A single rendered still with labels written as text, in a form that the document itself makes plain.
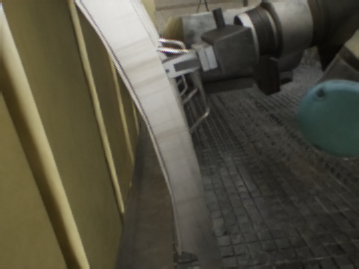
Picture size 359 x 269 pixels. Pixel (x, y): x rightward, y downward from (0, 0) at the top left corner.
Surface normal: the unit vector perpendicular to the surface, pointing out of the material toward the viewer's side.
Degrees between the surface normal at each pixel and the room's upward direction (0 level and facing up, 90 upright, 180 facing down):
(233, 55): 90
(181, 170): 90
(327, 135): 94
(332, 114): 94
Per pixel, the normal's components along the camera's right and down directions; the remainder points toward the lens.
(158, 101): 0.07, 0.39
